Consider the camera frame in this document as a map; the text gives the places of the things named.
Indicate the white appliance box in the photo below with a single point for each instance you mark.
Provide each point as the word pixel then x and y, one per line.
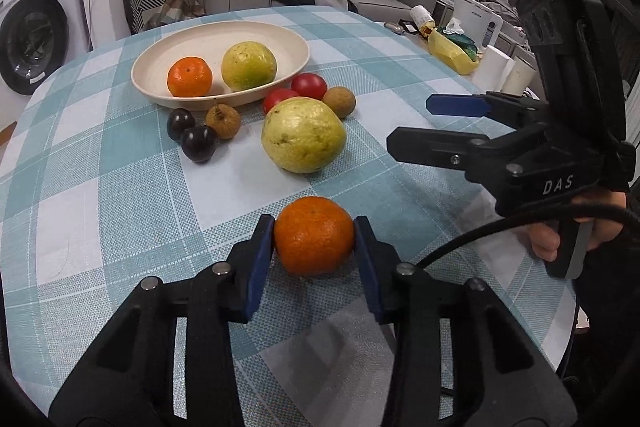
pixel 477 19

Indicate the white washing machine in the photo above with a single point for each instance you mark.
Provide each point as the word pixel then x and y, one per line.
pixel 45 32

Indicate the brown longan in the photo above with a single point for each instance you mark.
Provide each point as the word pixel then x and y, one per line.
pixel 223 121
pixel 339 102

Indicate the checked cloth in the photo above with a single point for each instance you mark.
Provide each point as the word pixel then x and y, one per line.
pixel 177 4

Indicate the small yellow-green guava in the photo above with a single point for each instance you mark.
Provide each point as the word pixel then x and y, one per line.
pixel 248 66

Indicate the person's right hand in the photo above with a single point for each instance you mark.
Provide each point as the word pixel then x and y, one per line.
pixel 542 239

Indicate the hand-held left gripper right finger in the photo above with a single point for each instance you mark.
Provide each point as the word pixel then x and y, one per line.
pixel 367 277

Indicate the black patterned chair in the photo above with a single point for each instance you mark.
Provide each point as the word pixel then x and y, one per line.
pixel 137 7

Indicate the white paper roll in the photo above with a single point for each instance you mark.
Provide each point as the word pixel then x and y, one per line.
pixel 519 77
pixel 492 67

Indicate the dark purple plum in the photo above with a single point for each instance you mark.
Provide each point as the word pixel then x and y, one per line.
pixel 180 123
pixel 199 144

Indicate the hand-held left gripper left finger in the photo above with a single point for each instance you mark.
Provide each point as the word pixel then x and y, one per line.
pixel 261 277

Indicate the red tomato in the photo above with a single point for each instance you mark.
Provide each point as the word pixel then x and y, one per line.
pixel 277 99
pixel 309 85

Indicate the white bottle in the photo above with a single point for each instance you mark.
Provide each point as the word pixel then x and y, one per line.
pixel 421 16

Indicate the yellow plastic bag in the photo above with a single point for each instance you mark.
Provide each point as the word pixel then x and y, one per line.
pixel 450 52

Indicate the orange mandarin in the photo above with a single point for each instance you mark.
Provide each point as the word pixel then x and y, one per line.
pixel 314 234
pixel 190 77

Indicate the teal checked tablecloth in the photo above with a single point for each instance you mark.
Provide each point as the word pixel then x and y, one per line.
pixel 100 207

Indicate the cream oval plate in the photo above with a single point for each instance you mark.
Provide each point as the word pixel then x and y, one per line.
pixel 280 42

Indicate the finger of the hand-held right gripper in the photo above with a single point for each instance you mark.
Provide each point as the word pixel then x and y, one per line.
pixel 457 104
pixel 425 146

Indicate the large yellow guava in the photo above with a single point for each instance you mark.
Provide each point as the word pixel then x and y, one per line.
pixel 302 134

